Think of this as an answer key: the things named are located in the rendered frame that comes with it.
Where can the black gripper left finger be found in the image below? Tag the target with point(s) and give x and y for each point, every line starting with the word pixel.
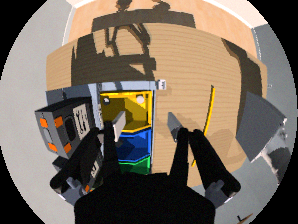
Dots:
pixel 69 181

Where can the yellow bin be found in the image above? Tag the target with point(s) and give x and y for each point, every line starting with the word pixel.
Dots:
pixel 138 116

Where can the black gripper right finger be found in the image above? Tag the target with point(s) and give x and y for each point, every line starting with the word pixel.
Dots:
pixel 219 184

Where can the grey metal bin shelf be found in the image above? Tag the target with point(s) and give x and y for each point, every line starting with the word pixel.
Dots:
pixel 93 90

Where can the blue open bin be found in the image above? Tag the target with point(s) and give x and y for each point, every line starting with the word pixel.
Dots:
pixel 135 146

